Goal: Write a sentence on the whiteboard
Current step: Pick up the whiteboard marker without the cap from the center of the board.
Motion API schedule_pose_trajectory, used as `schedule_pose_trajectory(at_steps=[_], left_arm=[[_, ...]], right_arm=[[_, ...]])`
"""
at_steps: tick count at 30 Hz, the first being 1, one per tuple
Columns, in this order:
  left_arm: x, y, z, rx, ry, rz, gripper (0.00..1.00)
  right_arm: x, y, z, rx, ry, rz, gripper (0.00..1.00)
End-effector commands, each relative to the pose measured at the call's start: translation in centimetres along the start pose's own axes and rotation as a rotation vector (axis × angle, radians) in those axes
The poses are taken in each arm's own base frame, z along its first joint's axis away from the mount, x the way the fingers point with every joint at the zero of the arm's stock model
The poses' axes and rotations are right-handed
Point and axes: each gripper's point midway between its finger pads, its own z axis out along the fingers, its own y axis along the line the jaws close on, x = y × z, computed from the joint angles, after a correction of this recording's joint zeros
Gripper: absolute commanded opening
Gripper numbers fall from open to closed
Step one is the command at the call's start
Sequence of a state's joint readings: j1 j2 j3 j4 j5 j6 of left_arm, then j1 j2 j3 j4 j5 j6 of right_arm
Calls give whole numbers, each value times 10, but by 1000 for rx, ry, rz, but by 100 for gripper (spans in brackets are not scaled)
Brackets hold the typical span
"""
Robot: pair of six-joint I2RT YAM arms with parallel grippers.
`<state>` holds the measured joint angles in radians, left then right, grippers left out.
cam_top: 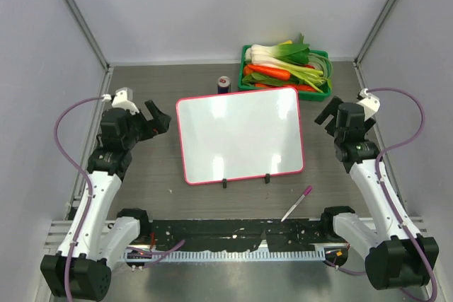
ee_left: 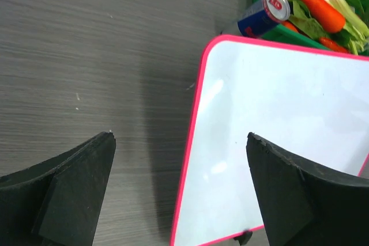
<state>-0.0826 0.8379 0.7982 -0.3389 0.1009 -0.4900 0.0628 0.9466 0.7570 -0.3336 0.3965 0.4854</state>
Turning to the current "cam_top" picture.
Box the green plastic tray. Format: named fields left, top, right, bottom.
left=238, top=45, right=332, bottom=102

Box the aluminium frame post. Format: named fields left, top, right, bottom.
left=353, top=0, right=422, bottom=68
left=42, top=0, right=110, bottom=70

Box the left aluminium frame post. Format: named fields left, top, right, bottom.
left=42, top=0, right=110, bottom=70

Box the purple capped marker pen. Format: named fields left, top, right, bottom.
left=280, top=185, right=312, bottom=222

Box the orange carrot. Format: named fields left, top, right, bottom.
left=243, top=64, right=291, bottom=81

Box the pink framed whiteboard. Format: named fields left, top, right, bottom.
left=176, top=91, right=305, bottom=185

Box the red bull can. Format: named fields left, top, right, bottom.
left=217, top=76, right=231, bottom=94

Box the bok choy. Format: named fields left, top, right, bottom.
left=244, top=35, right=310, bottom=65

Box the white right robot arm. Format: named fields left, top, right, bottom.
left=315, top=95, right=439, bottom=290

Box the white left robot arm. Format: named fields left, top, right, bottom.
left=40, top=100, right=171, bottom=301

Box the green onion bunch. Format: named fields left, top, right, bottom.
left=271, top=53, right=333, bottom=93

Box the right aluminium frame post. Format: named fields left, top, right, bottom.
left=353, top=0, right=422, bottom=68

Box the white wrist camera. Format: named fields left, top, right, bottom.
left=111, top=87, right=139, bottom=115
left=357, top=88, right=380, bottom=121

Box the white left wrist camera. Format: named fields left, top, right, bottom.
left=111, top=87, right=139, bottom=115

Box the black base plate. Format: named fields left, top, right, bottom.
left=132, top=219, right=345, bottom=252

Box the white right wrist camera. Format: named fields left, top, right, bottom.
left=357, top=88, right=380, bottom=121

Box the white slotted cable duct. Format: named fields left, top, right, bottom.
left=120, top=249, right=326, bottom=262

